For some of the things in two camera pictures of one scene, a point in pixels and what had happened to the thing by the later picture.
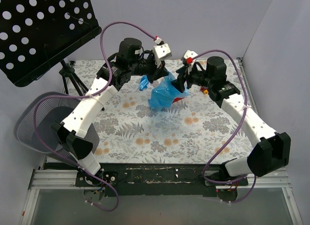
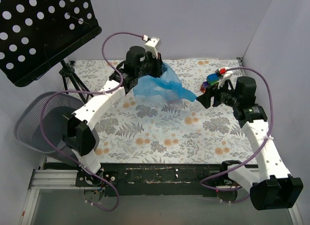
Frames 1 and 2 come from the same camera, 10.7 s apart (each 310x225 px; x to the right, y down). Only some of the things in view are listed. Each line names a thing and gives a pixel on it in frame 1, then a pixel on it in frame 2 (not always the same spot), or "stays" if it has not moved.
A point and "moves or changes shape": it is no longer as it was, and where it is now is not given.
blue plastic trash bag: (163, 95) moves or changes shape
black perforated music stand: (38, 30) stays
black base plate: (161, 180) stays
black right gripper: (181, 78) to (216, 96)
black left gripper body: (159, 72) stays
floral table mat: (195, 129) stays
